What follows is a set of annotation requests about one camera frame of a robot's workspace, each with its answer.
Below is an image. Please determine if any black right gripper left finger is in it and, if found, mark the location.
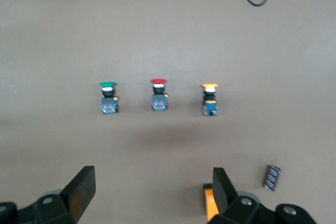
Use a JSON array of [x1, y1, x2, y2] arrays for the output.
[[0, 166, 96, 224]]

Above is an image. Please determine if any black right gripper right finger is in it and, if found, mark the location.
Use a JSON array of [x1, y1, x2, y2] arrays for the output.
[[208, 167, 317, 224]]

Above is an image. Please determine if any green mushroom push button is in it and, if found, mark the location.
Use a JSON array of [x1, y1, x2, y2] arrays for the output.
[[99, 81, 119, 115]]

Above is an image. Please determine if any orange button enclosure box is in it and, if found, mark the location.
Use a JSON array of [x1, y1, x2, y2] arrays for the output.
[[202, 183, 220, 222]]

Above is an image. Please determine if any yellow mushroom push button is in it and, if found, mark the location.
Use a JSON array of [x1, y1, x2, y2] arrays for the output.
[[201, 83, 219, 116]]

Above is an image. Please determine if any red mushroom push button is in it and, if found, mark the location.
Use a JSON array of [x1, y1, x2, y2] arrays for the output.
[[150, 78, 169, 112]]

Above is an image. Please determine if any black cylindrical capacitor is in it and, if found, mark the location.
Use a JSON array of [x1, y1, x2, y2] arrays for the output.
[[262, 164, 282, 192]]

